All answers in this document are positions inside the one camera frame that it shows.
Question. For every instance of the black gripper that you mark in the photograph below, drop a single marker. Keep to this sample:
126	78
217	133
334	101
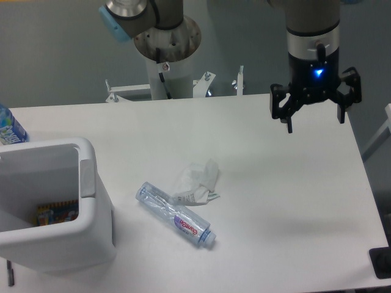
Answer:
314	82

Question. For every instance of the clear plastic bottle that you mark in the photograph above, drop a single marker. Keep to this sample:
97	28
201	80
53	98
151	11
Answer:
184	221

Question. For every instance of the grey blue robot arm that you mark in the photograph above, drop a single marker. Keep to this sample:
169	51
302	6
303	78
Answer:
312	26

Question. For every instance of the white plastic trash can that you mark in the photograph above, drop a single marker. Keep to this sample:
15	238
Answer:
44	172

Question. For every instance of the black clamp at table edge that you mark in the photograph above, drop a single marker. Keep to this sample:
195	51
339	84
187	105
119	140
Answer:
380	259

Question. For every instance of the colourful snack packet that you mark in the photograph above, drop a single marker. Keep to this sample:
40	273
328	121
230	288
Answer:
58	212

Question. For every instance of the blue labelled water bottle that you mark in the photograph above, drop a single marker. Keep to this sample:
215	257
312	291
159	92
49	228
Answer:
12	131

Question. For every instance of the small black strip on table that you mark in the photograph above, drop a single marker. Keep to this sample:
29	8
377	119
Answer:
10	274

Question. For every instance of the white pedestal foot bracket right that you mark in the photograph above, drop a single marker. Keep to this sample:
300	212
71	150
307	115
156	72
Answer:
238	84

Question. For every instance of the white pedestal foot bracket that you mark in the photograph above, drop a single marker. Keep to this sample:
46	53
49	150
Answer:
238	84
119	94
201	87

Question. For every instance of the white pedestal foot bracket middle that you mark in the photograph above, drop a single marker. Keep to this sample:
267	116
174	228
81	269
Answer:
201	87

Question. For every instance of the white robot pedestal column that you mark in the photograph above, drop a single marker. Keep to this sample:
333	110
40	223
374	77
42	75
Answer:
169	57

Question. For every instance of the white pedestal foot bracket left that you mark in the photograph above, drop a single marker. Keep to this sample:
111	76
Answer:
119	94

